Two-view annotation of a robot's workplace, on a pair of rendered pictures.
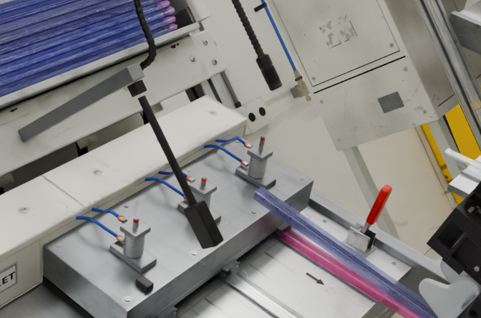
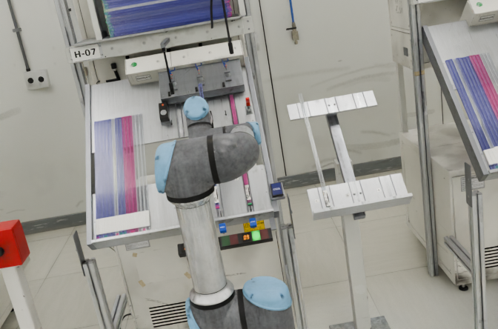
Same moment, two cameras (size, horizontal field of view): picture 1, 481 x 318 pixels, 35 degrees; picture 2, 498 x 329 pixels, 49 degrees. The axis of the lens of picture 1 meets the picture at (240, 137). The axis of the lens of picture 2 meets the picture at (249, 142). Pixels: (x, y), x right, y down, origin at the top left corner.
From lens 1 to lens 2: 1.63 m
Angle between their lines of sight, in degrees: 44
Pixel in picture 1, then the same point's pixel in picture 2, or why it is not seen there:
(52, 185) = (170, 56)
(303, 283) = (221, 113)
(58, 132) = (178, 41)
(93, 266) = (163, 84)
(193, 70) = (237, 30)
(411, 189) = not seen: outside the picture
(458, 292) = not seen: hidden behind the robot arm
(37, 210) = (160, 62)
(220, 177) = (218, 71)
